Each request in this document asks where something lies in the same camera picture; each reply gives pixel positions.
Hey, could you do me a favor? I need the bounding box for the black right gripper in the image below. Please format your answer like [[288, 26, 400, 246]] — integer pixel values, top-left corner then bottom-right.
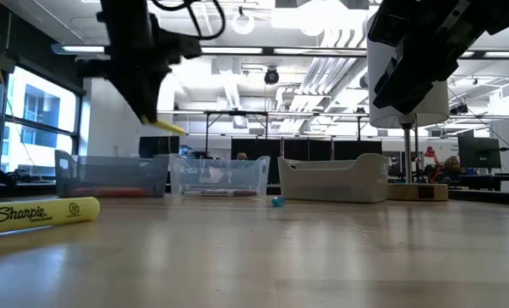
[[367, 0, 509, 115]]

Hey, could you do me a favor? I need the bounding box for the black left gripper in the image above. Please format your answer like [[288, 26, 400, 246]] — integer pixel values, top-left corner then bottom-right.
[[76, 0, 204, 124]]

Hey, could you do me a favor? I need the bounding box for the slim yellow highlighter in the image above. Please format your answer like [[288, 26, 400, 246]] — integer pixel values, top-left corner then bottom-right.
[[141, 118, 188, 136]]

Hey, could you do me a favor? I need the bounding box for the white shade table lamp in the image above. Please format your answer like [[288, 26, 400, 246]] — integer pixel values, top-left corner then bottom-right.
[[366, 0, 451, 203]]

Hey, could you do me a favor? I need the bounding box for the black computer monitor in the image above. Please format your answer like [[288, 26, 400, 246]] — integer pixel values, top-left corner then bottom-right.
[[457, 135, 502, 170], [138, 135, 181, 160]]

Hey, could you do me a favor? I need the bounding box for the red desk lamp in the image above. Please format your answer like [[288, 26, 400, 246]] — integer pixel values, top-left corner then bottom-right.
[[423, 145, 443, 184]]

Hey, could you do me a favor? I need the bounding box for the grey translucent plastic bin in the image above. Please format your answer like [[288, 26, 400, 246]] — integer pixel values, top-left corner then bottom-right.
[[54, 149, 171, 198]]

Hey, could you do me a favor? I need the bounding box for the clear plastic bin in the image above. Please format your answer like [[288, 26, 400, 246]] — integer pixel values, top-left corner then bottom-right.
[[168, 153, 272, 200]]

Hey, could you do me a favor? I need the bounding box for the white plastic bin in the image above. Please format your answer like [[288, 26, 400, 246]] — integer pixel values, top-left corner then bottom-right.
[[277, 152, 391, 204]]

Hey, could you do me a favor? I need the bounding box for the long ceiling light strip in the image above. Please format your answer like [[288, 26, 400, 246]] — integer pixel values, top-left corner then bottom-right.
[[50, 44, 369, 57]]

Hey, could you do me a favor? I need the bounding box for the black ceiling spotlight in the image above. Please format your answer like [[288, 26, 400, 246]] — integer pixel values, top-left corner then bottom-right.
[[263, 67, 281, 86]]

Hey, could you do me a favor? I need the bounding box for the yellow Sharpie highlighter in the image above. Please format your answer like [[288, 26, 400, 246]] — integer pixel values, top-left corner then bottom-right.
[[0, 196, 102, 236]]

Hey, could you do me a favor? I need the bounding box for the black background rig frame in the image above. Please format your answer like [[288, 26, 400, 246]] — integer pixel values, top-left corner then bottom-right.
[[150, 110, 370, 151]]

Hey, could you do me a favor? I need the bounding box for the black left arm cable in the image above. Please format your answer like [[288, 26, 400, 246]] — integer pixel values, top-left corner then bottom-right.
[[150, 0, 228, 42]]

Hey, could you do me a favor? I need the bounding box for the white ring ceiling fixture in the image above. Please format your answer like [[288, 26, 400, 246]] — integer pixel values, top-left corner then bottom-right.
[[231, 9, 256, 36]]

